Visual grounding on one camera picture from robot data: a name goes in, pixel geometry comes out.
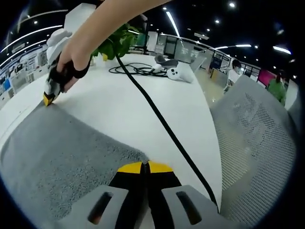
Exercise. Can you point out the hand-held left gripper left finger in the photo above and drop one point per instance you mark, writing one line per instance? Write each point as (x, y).
(124, 205)

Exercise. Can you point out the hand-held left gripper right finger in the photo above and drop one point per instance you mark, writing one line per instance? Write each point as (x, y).
(166, 205)

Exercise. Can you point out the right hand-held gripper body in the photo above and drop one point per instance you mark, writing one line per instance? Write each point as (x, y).
(56, 45)

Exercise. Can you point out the grey towel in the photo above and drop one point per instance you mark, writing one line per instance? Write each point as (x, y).
(59, 155)

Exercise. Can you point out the person's right hand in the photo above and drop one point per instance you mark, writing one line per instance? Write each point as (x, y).
(74, 62)

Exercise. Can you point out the white table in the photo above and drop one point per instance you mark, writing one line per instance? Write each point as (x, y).
(100, 100)

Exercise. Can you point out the green potted plant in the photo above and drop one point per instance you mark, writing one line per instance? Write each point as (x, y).
(119, 43)

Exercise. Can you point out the white power adapter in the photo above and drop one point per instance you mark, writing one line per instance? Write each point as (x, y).
(157, 67)

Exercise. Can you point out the grey mesh office chair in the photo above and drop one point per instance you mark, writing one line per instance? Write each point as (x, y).
(257, 143)

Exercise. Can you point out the white plush toy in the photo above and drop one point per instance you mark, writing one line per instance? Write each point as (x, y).
(179, 74)

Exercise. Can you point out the pink panel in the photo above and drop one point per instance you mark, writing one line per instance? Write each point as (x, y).
(264, 77)

